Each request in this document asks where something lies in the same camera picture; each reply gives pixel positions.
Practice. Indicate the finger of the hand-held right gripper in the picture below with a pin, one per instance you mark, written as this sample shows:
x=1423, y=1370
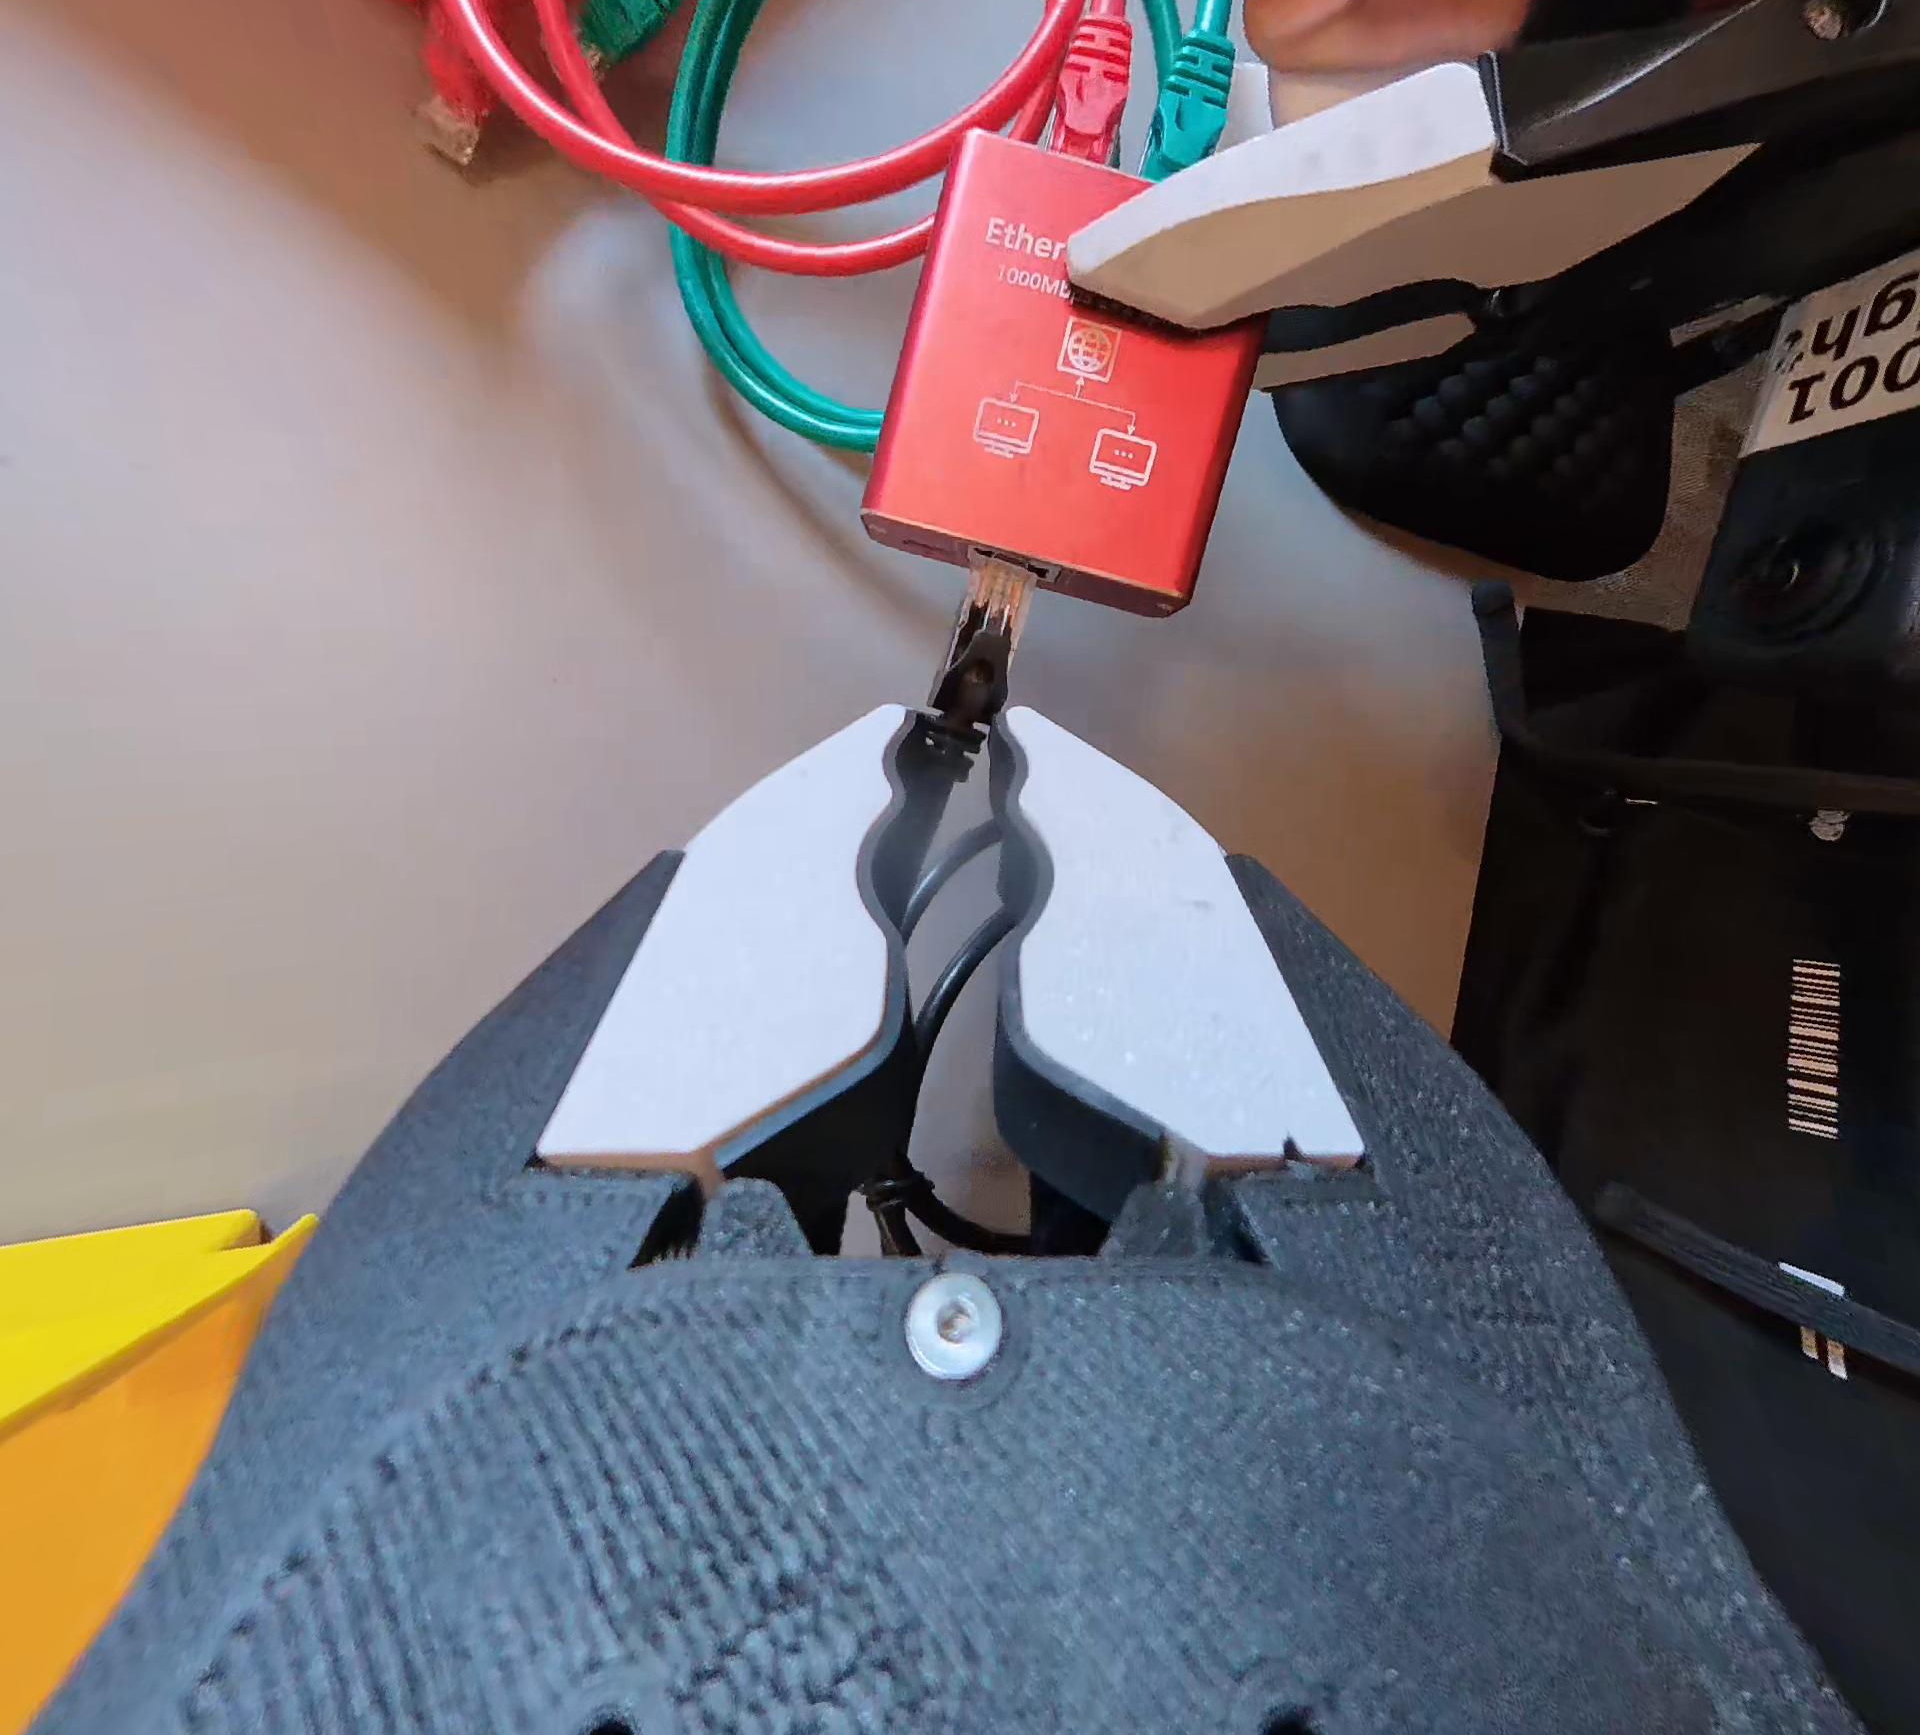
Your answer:
x=1382, y=350
x=1303, y=188

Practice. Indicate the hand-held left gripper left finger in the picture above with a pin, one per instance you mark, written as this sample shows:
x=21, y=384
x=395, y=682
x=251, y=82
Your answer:
x=735, y=1000

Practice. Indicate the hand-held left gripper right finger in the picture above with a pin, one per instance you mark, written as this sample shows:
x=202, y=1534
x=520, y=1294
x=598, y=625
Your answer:
x=1154, y=1000

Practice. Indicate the red ethernet splitter box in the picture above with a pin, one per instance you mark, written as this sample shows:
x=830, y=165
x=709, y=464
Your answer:
x=1050, y=414

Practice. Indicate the yellow plastic bin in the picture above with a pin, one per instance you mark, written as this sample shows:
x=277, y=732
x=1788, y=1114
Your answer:
x=104, y=1388

